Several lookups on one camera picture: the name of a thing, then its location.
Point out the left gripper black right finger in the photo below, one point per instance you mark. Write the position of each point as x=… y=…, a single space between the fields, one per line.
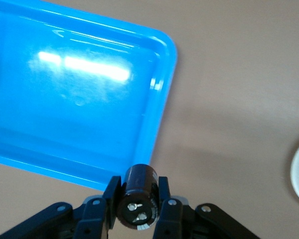
x=174 y=219

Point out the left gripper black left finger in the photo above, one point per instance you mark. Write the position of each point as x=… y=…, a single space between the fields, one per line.
x=89 y=219

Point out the black cylindrical capacitor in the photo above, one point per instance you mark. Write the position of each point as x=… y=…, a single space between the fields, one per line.
x=139 y=199

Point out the blue plastic tray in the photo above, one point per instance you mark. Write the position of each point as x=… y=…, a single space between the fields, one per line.
x=72 y=99

